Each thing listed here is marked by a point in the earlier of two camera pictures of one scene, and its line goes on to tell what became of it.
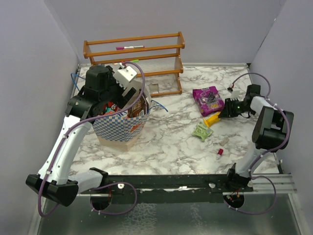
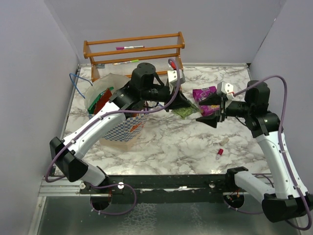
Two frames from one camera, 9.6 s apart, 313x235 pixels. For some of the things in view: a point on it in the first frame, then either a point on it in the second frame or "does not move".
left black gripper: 112,80 -> 180,101
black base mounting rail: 173,189 does not move
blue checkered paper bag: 121,132 does not move
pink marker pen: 129,47 does not move
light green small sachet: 202,131 -> 186,112
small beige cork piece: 224,142 does not move
